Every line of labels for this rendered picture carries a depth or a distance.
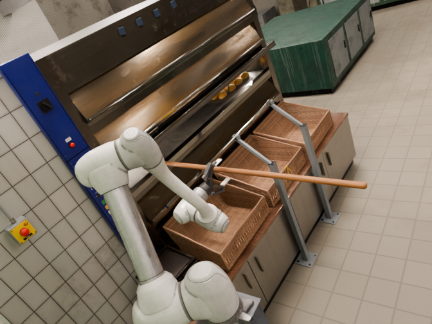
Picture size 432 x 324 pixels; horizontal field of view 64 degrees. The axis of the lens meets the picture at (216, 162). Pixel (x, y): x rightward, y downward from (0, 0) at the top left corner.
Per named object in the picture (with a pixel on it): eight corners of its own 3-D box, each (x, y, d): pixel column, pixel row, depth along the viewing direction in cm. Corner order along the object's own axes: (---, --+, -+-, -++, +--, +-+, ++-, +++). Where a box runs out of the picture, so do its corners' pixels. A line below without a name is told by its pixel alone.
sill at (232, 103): (128, 197, 226) (126, 193, 224) (265, 73, 328) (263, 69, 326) (134, 198, 222) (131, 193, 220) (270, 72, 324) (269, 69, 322)
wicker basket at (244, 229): (177, 254, 249) (160, 227, 236) (220, 202, 281) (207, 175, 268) (229, 272, 216) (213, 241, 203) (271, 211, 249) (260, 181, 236)
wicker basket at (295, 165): (224, 199, 283) (211, 172, 270) (258, 159, 315) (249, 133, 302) (274, 208, 250) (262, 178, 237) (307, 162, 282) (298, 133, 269)
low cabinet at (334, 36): (284, 55, 740) (273, 17, 702) (377, 38, 615) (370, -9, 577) (233, 103, 621) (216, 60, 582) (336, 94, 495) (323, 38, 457)
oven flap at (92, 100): (88, 123, 196) (63, 94, 191) (251, 12, 297) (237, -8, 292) (90, 120, 192) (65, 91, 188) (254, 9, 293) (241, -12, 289)
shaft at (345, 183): (368, 186, 146) (367, 180, 145) (366, 191, 145) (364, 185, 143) (135, 160, 263) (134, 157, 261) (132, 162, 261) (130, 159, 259)
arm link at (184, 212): (189, 202, 190) (208, 212, 184) (171, 222, 182) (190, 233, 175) (186, 189, 183) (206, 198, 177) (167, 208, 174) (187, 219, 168)
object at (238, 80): (177, 103, 341) (175, 98, 339) (206, 81, 368) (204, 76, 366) (224, 99, 300) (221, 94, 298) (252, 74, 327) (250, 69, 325)
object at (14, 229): (15, 243, 172) (2, 228, 168) (33, 229, 178) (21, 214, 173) (21, 246, 167) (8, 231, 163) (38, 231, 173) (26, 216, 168)
